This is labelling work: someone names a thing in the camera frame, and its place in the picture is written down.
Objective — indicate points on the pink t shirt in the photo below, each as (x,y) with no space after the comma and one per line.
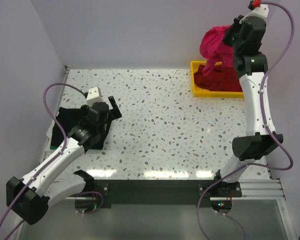
(214,50)

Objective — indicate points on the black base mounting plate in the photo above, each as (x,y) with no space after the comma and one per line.
(153,192)

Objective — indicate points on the folded black t shirt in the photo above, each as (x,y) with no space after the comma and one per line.
(69,119)

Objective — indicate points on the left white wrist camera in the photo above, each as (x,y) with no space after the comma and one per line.
(93,96)

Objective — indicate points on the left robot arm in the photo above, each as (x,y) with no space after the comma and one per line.
(27,196)

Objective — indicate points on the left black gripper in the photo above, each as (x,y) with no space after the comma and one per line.
(109,116)

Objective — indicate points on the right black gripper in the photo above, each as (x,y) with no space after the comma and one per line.
(232,31)

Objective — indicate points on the dark red t shirt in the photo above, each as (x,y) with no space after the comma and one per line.
(219,79)

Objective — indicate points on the white folded t shirt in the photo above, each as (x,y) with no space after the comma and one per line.
(49,134)

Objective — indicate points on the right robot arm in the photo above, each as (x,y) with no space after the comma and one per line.
(260,137)

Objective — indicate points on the yellow plastic bin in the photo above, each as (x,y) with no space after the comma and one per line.
(203,93)

